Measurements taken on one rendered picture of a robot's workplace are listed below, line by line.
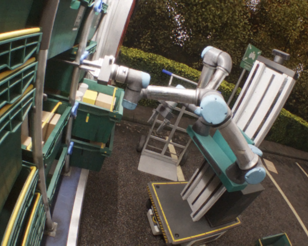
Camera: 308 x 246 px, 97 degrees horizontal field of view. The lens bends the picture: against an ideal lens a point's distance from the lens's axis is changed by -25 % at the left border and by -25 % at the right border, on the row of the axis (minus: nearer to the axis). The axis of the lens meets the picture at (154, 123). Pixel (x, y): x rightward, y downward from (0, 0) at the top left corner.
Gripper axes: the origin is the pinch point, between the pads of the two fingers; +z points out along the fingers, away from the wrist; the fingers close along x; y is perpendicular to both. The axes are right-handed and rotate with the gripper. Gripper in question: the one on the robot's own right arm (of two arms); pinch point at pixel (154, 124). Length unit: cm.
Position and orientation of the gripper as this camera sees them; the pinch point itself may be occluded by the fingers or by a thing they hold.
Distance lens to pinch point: 121.6
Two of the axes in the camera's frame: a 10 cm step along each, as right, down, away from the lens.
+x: -4.4, -4.4, 7.8
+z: -5.9, 8.0, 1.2
